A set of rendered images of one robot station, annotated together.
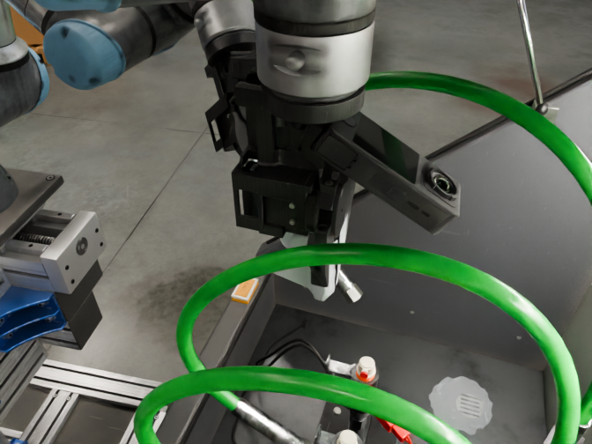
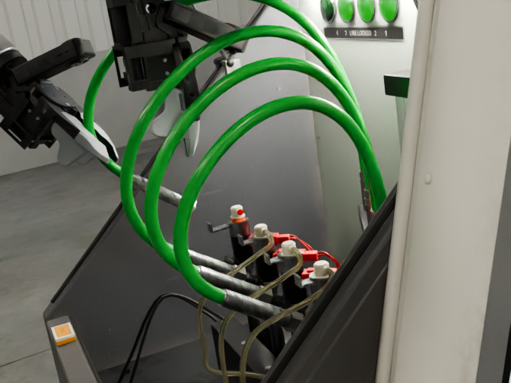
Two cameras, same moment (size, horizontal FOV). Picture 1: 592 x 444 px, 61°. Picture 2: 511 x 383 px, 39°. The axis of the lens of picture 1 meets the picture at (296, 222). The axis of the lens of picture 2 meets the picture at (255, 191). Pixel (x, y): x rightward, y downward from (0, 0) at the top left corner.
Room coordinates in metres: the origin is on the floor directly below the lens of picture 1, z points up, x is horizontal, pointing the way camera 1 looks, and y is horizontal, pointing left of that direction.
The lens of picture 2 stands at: (-0.44, 0.49, 1.44)
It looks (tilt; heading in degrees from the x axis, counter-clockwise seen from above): 16 degrees down; 321
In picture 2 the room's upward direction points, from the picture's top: 9 degrees counter-clockwise
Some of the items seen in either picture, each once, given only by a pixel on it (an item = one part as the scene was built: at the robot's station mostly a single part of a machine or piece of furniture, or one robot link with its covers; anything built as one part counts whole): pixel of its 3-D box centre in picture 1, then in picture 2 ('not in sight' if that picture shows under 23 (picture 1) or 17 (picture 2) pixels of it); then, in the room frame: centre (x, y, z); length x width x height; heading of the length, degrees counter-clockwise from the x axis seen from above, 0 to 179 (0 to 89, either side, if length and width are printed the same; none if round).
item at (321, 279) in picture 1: (321, 240); (185, 86); (0.30, -0.02, 1.33); 0.05 x 0.02 x 0.09; 162
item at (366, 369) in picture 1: (365, 371); (238, 216); (0.30, -0.07, 1.14); 0.02 x 0.02 x 0.03
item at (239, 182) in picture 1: (301, 155); (151, 39); (0.32, 0.00, 1.39); 0.09 x 0.08 x 0.12; 72
